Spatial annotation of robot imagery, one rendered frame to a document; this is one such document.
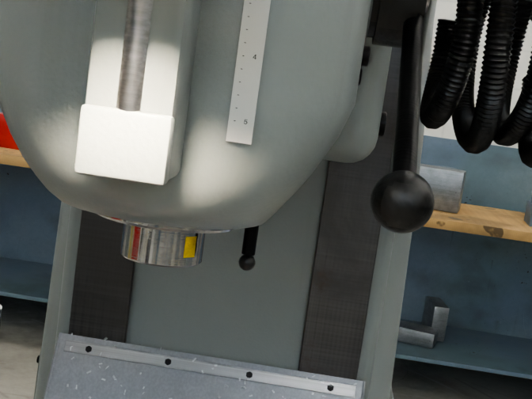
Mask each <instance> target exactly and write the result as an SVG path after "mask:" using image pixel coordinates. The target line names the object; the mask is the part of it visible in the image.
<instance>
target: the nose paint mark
mask: <svg viewBox="0 0 532 399"><path fill-rule="evenodd" d="M196 238H197V237H186V241H185V247H184V258H187V257H194V256H195V249H196Z"/></svg>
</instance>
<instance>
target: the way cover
mask: <svg viewBox="0 0 532 399"><path fill-rule="evenodd" d="M114 345H116V348H115V346H114ZM71 346H73V347H72V348H71V350H70V347H71ZM101 352H102V353H101ZM73 357H74V358H73ZM72 358H73V359H72ZM194 358H196V359H195V360H194V361H192V360H193V359H194ZM99 363H102V364H101V365H99ZM215 364H217V366H216V367H215ZM99 366H100V367H101V368H100V367H99ZM107 366H109V367H108V368H107V369H105V368H106V367H107ZM212 367H213V368H214V369H212ZM87 371H91V372H90V373H88V374H87V373H86V372H87ZM202 371H203V373H202ZM140 372H141V374H139V373H140ZM113 375H114V376H115V378H116V380H115V379H114V378H113ZM314 375H315V376H314ZM312 376H314V377H312ZM306 377H307V378H308V379H306ZM102 378H104V379H106V380H105V381H104V380H101V379H102ZM239 378H241V381H239ZM247 378H250V380H247ZM321 381H325V383H323V382H321ZM330 382H332V383H330ZM354 383H357V384H356V385H354ZM67 384H69V387H67ZM76 385H78V388H77V389H76ZM120 385H121V386H122V387H121V386H120ZM224 385H226V386H228V387H225V386H224ZM329 385H331V386H332V387H331V386H329ZM244 386H245V387H246V389H241V387H244ZM143 387H145V388H144V389H143ZM365 387H366V382H365V381H359V380H354V379H349V378H339V377H334V376H329V375H323V374H315V373H310V372H304V371H299V370H289V369H284V368H279V367H270V366H265V365H260V364H255V363H245V362H240V361H235V360H229V359H220V358H215V357H210V356H205V355H196V354H190V353H185V352H180V351H170V350H165V349H161V351H160V348H151V347H146V346H141V345H135V344H126V343H121V342H115V341H110V340H102V339H96V338H91V337H86V336H76V335H71V334H66V333H61V332H59V335H58V339H57V342H56V346H55V352H54V355H53V359H52V362H51V368H50V372H49V375H48V379H47V385H46V389H45V392H44V398H43V399H89V396H91V397H92V398H91V399H169V398H172V399H284V398H286V399H364V394H365ZM124 390H126V392H125V394H124ZM272 390H274V391H275V392H274V393H273V392H272ZM143 392H145V393H144V394H143ZM312 392H313V393H314V394H313V395H312V394H311V393H312ZM218 395H219V396H220V398H219V397H218ZM249 395H252V396H251V397H250V396H249ZM322 395H323V396H326V397H323V396H322ZM282 396H283V397H282Z"/></svg>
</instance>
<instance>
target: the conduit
mask: <svg viewBox="0 0 532 399"><path fill-rule="evenodd" d="M490 6H491V7H490ZM488 10H489V12H490V13H489V14H488V16H489V19H488V20H487V21H488V24H487V25H486V26H487V27H488V28H487V29H486V30H485V31H486V32H487V34H486V35H485V37H486V40H485V41H484V42H485V43H486V45H485V46H484V49H485V50H484V51H483V53H484V56H483V57H482V58H483V60H484V61H482V62H481V63H482V64H483V66H482V67H481V69H482V71H481V76H480V79H481V80H480V81H479V83H480V85H479V86H478V88H479V90H478V91H477V92H478V95H477V99H476V101H477V103H476V104H474V83H475V80H474V79H475V71H476V67H477V65H476V63H477V55H478V53H477V52H478V51H479V49H478V48H479V47H480V45H479V43H480V38H481V34H482V30H483V29H484V28H483V26H484V25H485V23H484V22H485V21H486V20H485V18H486V17H487V13H488ZM456 12H457V13H456V14H455V15H456V17H457V18H456V19H455V21H454V20H447V19H438V22H439V23H438V24H437V25H438V27H437V28H436V30H437V32H436V33H435V34H436V37H435V41H434V43H435V45H434V46H433V47H434V49H433V50H432V51H433V52H434V53H432V54H431V55H432V56H433V57H432V58H431V61H430V64H431V65H430V66H429V67H430V69H429V70H428V71H429V72H428V74H427V75H428V76H427V81H426V84H425V87H424V93H423V96H422V100H421V105H420V121H421V123H422V124H423V125H424V126H425V127H426V128H429V129H438V128H440V127H442V126H443V125H444V124H446V123H447V121H448V120H449V119H450V118H451V116H452V121H453V127H454V133H455V137H456V139H457V141H458V144H459V145H460V146H461V147H462V149H463V150H464V151H465V152H468V153H471V154H479V153H481V152H483V151H485V150H487V149H488V148H489V147H490V145H491V144H492V141H494V142H495V143H496V144H497V145H501V146H512V145H515V144H516V143H518V149H519V156H520V158H521V161H522V163H523V164H525V165H527V166H528V167H530V168H532V56H531V57H530V59H531V60H530V61H529V64H530V65H529V66H528V69H529V70H527V75H526V76H525V77H524V78H523V79H522V81H523V83H522V88H521V89H522V91H521V93H520V95H519V99H518V101H517V103H516V105H515V107H514V109H513V110H512V112H511V114H510V109H511V96H512V92H513V88H514V86H513V85H514V84H515V83H514V80H515V76H516V72H517V70H516V69H517V68H518V65H517V64H519V61H518V60H520V58H519V56H520V55H521V53H520V52H521V51H522V48H521V47H523V42H525V41H524V38H525V34H526V30H527V29H528V28H527V25H528V24H529V22H528V21H529V20H531V21H532V0H457V9H456ZM475 105H476V107H474V106H475Z"/></svg>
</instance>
